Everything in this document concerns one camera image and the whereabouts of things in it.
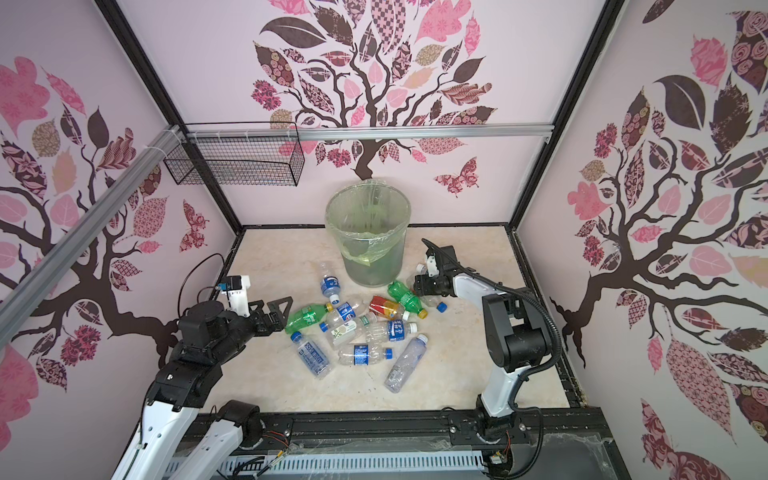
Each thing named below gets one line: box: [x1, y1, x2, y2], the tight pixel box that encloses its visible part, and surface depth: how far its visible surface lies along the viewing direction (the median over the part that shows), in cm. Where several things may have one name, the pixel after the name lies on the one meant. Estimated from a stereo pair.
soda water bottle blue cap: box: [291, 331, 331, 379], surface depth 84 cm
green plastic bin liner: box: [325, 179, 411, 267], surface depth 95 cm
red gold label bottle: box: [368, 296, 406, 320], surface depth 93 cm
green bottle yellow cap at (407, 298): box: [387, 280, 428, 319], surface depth 96 cm
